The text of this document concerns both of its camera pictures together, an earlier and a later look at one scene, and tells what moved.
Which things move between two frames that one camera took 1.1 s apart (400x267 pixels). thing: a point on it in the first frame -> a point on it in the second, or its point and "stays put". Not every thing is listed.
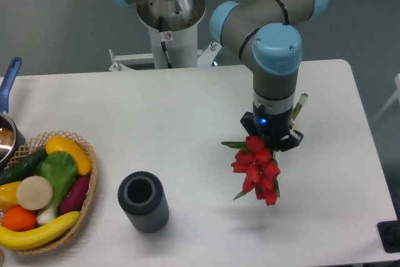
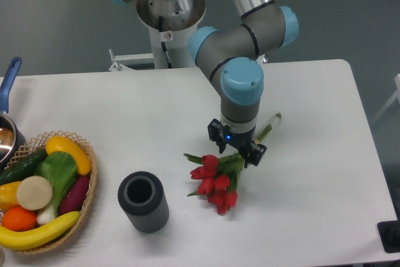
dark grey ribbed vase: [142, 197] stays put
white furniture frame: [396, 94] stays put
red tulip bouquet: [261, 171] -> [218, 177]
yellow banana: [12, 240] stays put
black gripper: [272, 125] -> [243, 142]
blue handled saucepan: [12, 137] stays put
